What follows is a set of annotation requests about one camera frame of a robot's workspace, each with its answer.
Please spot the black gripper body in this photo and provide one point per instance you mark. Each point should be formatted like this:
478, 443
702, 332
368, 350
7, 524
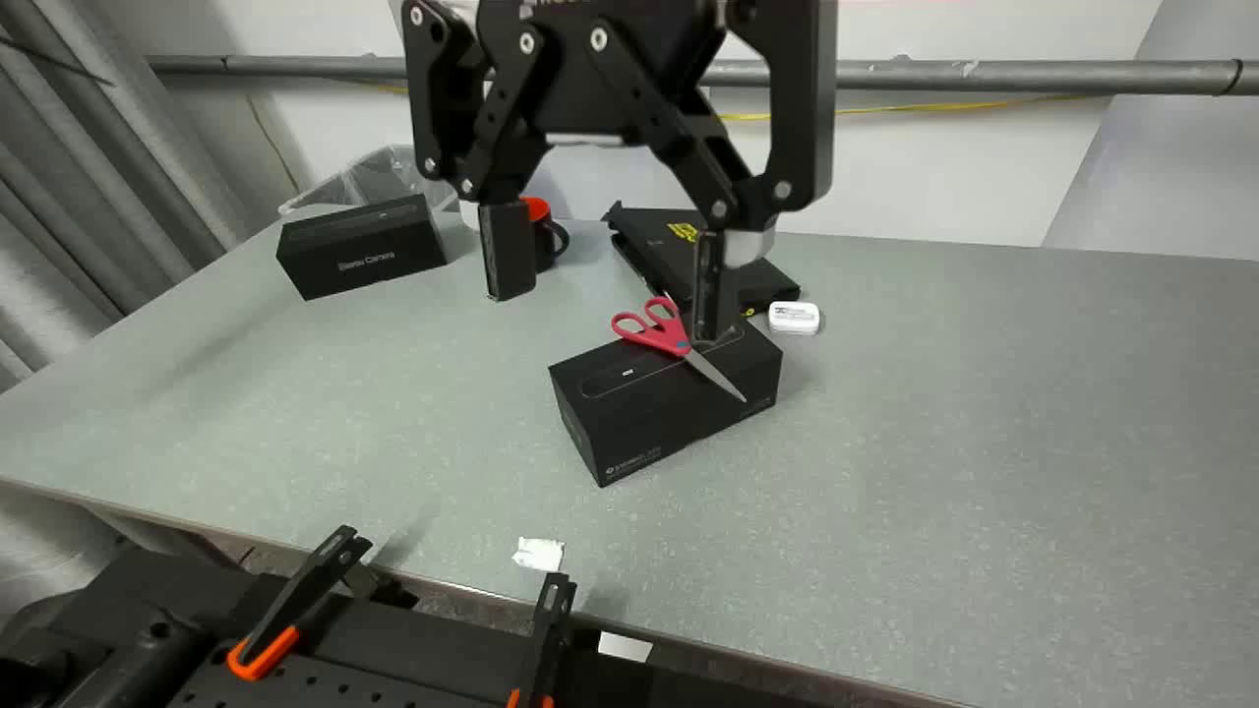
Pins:
604, 80

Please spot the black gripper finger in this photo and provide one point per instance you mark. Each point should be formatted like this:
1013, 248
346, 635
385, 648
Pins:
511, 248
799, 102

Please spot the flat black box yellow print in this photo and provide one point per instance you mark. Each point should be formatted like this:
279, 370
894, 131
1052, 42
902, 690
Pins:
655, 257

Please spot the black box white print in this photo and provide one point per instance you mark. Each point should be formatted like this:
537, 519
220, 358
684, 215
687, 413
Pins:
361, 248

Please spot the clear plastic container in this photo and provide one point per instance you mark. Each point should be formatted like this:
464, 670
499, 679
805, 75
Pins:
356, 178

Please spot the small white cylinder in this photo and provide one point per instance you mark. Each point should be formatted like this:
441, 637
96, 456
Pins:
791, 316

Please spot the plain black box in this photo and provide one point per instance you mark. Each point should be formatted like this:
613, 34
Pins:
655, 413

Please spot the grey metal pipe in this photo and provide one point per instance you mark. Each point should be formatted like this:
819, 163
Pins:
1048, 75

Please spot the white tape piece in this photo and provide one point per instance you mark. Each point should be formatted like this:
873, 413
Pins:
537, 552

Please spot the black orange clamp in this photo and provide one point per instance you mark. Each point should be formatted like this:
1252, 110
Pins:
297, 595
548, 635

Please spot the white label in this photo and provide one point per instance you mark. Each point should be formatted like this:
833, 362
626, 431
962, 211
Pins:
624, 648

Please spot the grey curtain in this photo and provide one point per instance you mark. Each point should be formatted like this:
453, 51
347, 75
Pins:
81, 198

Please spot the black machine housing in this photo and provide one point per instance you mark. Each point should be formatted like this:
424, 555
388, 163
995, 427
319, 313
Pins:
91, 641

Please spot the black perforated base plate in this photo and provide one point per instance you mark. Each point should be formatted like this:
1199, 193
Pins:
397, 663

